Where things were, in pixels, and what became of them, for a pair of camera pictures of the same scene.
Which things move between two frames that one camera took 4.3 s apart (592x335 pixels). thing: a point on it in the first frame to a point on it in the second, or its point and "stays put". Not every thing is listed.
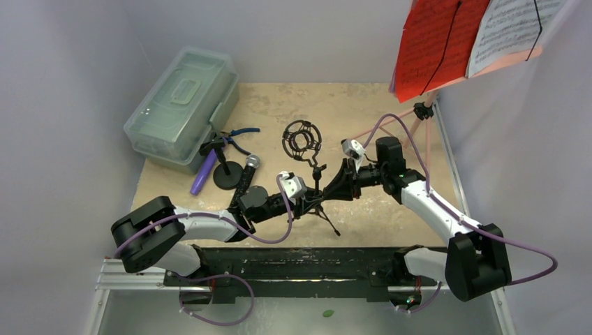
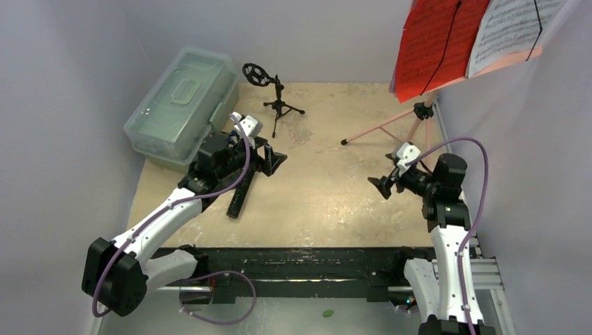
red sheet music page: x=436 y=45 stays put
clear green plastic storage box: x=197 y=98 stays put
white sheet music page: x=507 y=26 stays put
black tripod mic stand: x=302 y=139 to x=258 y=77
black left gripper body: x=298 y=209 to x=238 y=155
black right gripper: x=350 y=179 to x=393 y=181
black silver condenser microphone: x=252 y=162 stays put
